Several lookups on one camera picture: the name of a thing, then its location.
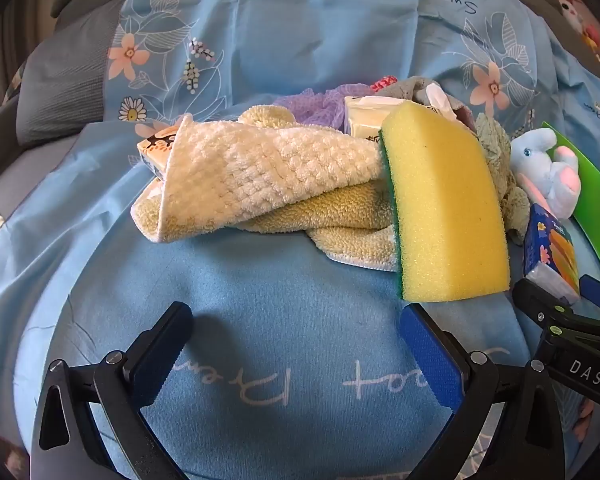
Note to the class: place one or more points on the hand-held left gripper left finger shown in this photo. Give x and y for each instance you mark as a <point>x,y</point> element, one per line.
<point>155,357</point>

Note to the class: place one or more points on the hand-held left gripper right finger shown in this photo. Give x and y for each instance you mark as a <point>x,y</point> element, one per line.
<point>430,355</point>

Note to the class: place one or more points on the blue tissue packet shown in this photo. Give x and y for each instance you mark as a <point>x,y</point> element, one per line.
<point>550,240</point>

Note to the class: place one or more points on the green box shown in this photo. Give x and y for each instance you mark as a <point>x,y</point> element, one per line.
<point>590,195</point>

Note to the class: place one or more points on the yellow green sponge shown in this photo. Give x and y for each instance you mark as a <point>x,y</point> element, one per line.
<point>445,200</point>

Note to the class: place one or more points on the plush bunny toy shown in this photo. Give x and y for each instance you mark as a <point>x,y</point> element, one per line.
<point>540,160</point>

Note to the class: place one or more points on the green crinkled cloth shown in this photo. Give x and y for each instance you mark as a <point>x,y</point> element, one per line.
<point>500,160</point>

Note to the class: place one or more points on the yellow terry towel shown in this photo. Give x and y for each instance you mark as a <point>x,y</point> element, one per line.
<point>330,210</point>

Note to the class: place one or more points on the cream waffle towel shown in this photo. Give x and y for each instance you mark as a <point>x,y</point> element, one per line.
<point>260,170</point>

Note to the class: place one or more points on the red white tissue packet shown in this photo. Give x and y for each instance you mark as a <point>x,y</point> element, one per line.
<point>386,82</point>

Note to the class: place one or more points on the purple mesh bath pouf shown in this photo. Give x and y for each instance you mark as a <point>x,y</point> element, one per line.
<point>310,105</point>

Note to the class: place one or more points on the small cartoon print tissue packet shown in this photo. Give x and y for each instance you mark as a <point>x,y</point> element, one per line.
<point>152,152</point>

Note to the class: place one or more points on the cream tissue pack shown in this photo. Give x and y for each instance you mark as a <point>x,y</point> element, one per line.
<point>365,120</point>

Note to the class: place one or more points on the colourful printed cushion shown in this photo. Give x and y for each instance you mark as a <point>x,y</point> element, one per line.
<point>570,10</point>

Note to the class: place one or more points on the grey pillow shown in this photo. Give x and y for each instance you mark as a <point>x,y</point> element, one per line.
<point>60,85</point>

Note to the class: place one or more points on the blue floral bedsheet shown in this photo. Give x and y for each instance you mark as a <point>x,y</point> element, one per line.
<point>290,35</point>

